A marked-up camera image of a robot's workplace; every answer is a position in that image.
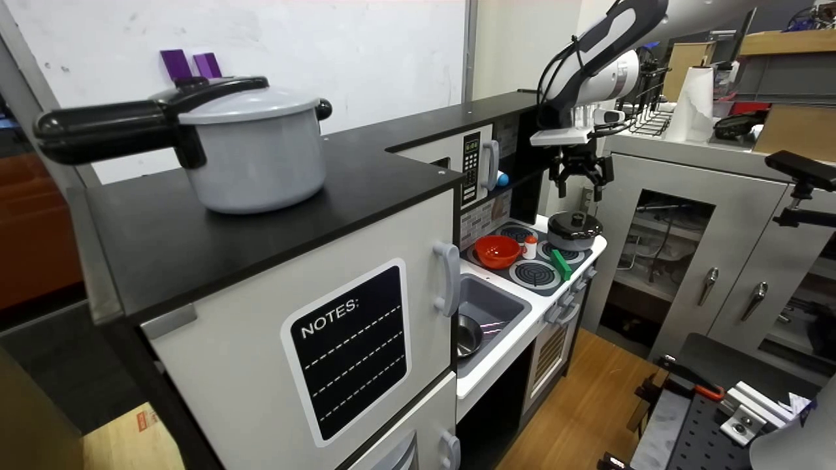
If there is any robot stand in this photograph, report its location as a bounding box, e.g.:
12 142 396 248
598 332 825 470

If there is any aluminium bracket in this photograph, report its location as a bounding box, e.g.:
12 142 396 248
720 381 795 448

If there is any purple block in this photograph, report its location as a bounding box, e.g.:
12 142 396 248
159 49 194 83
193 52 223 80

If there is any orange bowl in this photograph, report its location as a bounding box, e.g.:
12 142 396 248
474 235 524 270

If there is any large grey pot with black handle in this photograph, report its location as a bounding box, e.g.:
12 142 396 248
33 76 333 215

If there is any grey sink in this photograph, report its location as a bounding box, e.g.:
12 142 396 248
456 272 534 380

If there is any black pot lid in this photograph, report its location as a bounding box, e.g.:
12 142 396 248
547 210 604 238

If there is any row of stove knobs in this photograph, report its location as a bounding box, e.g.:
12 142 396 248
544 264 599 325

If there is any fridge door handle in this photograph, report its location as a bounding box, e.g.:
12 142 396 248
432 242 462 318

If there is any paper towel roll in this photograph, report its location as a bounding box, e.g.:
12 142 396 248
662 65 716 144

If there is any fridge door with notes board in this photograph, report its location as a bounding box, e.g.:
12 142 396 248
145 188 459 470

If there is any freezer door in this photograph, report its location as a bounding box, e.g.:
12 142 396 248
336 371 460 470

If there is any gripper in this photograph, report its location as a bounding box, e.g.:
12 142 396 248
549 141 615 204

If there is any clamp with orange handle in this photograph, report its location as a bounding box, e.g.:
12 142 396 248
656 355 727 403

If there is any black wire rack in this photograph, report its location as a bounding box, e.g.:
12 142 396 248
617 64 677 137

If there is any freezer door handle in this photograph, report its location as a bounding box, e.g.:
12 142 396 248
438 430 462 470

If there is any small grey pot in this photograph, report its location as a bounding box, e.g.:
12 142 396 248
548 225 604 253

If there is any grey cabinet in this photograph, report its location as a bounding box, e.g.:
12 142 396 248
580 133 836 387

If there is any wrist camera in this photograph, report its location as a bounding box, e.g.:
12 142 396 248
530 129 592 146

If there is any microwave door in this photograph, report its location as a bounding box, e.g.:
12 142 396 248
459 123 501 211

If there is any whiteboard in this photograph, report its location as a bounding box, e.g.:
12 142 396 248
0 0 470 185

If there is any microwave door handle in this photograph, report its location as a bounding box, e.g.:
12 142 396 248
481 140 501 192

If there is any oven door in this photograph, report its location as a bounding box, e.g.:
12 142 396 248
524 305 583 400

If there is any camera on mount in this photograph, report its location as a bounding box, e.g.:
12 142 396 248
764 149 836 230

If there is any toy kitchen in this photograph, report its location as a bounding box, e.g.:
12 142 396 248
69 90 609 470

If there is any wooden desk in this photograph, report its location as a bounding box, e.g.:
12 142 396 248
737 29 836 161

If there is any steel bowl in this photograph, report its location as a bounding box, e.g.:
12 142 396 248
456 313 486 359

